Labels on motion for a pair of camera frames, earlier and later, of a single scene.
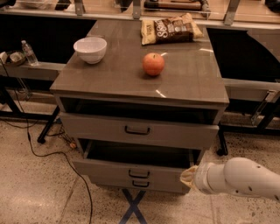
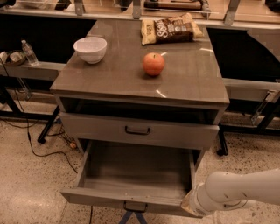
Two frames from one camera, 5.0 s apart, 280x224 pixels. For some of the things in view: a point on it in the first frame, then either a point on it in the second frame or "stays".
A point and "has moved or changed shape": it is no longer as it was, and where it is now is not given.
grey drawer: x=136 y=158 has moved or changed shape
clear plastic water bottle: x=29 y=53 stays
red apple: x=153 y=64 stays
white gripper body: x=202 y=176 → x=197 y=201
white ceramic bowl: x=91 y=49 stays
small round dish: x=16 y=57 stays
